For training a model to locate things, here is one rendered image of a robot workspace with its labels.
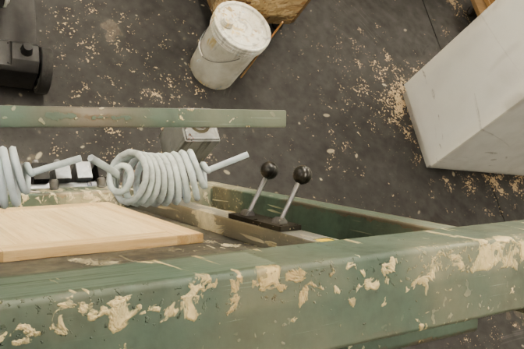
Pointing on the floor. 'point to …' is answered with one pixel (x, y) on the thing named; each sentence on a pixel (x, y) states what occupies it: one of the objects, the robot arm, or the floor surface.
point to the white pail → (230, 44)
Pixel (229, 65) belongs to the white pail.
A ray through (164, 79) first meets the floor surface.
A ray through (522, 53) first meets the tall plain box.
